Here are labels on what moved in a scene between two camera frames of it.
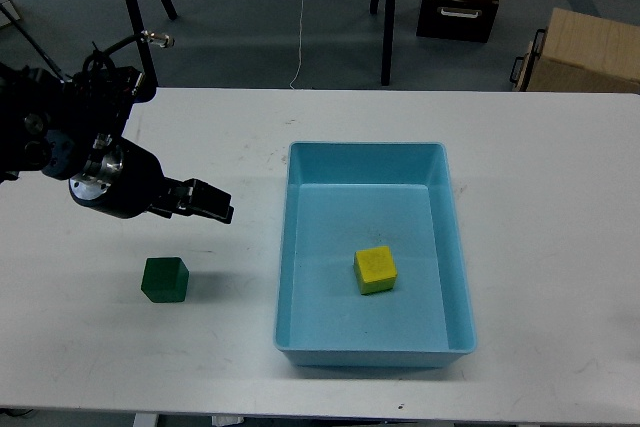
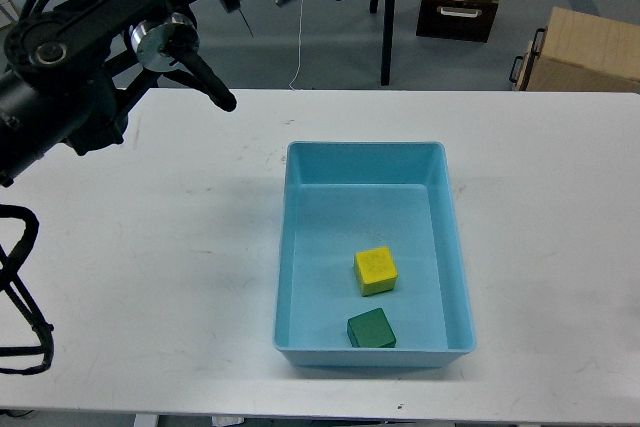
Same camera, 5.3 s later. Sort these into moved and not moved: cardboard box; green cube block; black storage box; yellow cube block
Moved: green cube block
Not moved: black storage box; yellow cube block; cardboard box
